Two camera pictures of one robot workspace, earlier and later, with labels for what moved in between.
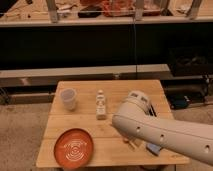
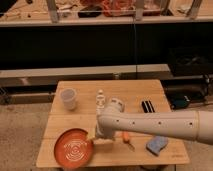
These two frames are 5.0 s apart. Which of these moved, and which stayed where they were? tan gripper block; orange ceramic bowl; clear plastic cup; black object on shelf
Moved: tan gripper block
Stayed: black object on shelf; orange ceramic bowl; clear plastic cup
